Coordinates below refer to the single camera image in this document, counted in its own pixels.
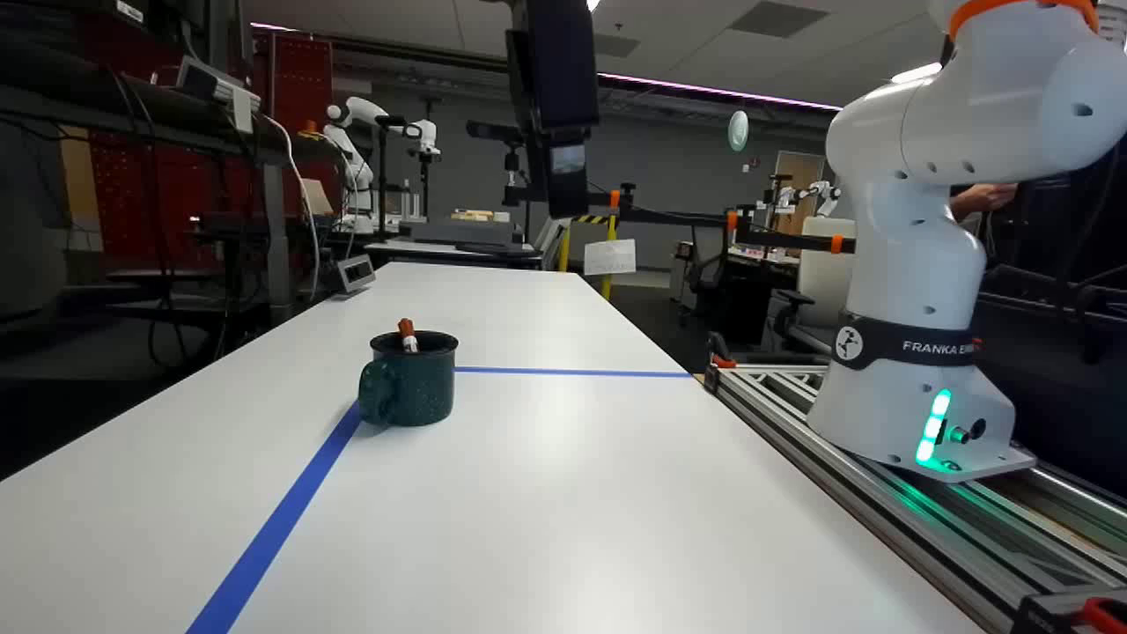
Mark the white marker with orange cap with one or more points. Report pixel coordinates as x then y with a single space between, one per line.
408 334

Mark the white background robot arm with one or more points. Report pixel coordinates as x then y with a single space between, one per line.
362 209

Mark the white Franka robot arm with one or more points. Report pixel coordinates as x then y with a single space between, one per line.
1035 89

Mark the dark green mug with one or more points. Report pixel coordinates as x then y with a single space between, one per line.
411 389

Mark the small white box device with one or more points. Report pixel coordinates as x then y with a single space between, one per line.
355 274

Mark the black orange clamp bar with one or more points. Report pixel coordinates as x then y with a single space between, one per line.
624 206

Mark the blue tape line long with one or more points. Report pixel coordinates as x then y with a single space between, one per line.
255 561

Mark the aluminium extrusion rail base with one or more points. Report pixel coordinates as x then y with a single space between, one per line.
1023 553

